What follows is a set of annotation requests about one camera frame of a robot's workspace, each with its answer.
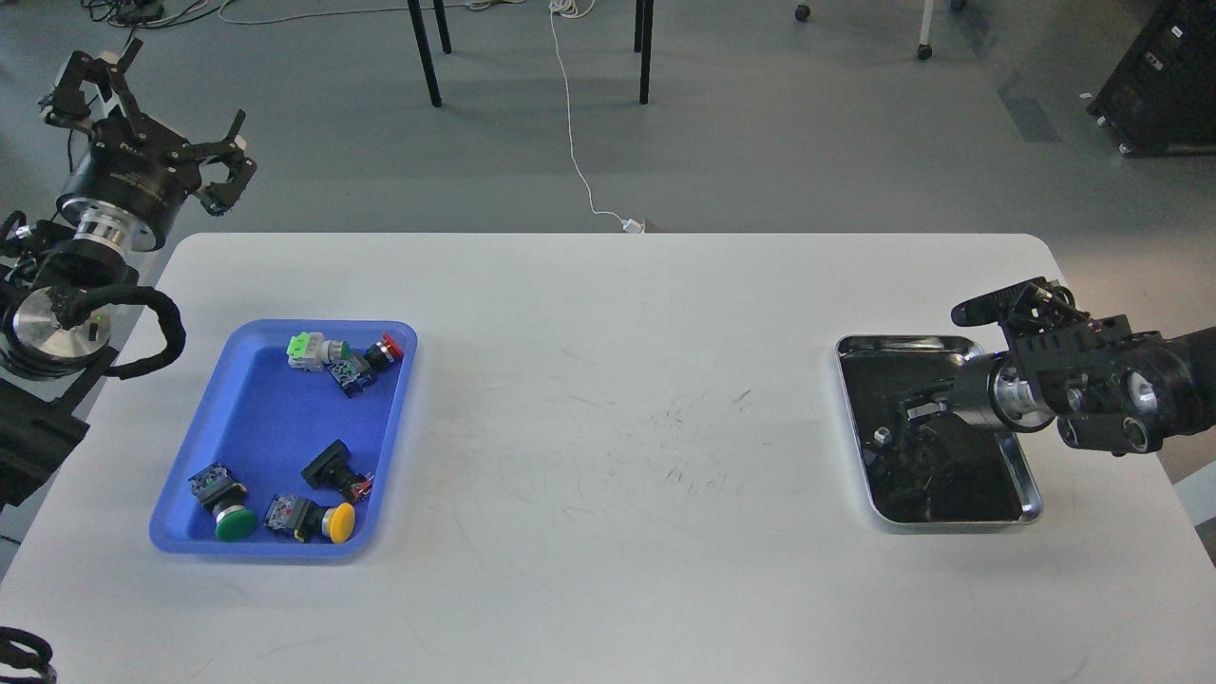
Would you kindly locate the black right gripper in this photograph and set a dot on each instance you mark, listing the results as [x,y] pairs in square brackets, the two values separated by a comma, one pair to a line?
[971,396]

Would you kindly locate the white power adapter plug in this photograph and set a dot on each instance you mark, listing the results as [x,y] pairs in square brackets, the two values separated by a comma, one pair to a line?
[634,226]

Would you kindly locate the green white terminal switch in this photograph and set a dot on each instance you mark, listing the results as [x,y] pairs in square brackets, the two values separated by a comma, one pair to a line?
[313,351]

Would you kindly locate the shiny metal tray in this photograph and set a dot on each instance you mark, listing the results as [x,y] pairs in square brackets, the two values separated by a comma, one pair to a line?
[934,477]

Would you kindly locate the red push button switch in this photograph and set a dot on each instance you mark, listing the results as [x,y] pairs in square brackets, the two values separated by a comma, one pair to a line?
[383,354]

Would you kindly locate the blue plastic tray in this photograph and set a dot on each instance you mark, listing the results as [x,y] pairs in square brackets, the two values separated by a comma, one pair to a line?
[265,421]

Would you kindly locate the black table leg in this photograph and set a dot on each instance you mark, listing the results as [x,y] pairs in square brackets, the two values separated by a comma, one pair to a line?
[420,35]
[645,55]
[638,25]
[440,10]

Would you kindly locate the black equipment case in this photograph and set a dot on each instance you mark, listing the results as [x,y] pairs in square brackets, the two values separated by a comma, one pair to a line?
[1160,99]

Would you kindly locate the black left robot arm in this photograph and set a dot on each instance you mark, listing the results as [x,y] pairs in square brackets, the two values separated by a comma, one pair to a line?
[72,304]

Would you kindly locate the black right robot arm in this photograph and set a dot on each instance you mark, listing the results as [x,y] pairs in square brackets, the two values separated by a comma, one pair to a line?
[1104,386]

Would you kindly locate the black table leg rear right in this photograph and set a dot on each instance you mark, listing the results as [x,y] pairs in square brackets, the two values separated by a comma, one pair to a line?
[638,25]

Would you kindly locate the yellow push button switch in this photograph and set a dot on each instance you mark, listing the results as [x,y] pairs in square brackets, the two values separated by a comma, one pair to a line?
[301,519]

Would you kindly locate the black switch with wires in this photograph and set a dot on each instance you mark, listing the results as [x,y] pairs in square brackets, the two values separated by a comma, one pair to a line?
[332,469]

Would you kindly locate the green mushroom push button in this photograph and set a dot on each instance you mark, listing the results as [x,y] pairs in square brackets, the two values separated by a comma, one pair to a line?
[222,495]

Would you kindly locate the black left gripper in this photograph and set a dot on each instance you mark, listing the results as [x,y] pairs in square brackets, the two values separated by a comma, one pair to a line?
[122,195]

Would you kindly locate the black blue contact block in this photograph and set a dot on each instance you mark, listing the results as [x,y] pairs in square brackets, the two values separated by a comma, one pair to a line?
[353,374]

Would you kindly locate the white chair leg with caster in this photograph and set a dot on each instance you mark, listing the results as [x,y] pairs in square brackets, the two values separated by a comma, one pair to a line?
[924,47]

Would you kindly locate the black table leg rear left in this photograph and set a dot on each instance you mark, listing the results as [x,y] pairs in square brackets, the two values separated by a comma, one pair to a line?
[440,10]

